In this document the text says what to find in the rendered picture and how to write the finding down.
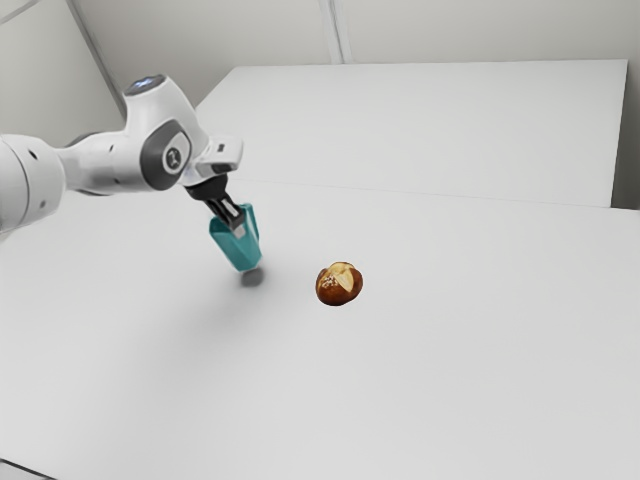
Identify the brown pretzel bun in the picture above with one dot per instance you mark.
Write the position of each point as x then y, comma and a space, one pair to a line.
339, 282

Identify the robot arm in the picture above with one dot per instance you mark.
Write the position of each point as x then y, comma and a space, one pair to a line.
100, 160

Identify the teal faceted mug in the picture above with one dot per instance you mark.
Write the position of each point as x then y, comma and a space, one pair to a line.
241, 247

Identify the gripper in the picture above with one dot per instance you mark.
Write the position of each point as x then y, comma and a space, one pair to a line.
208, 190

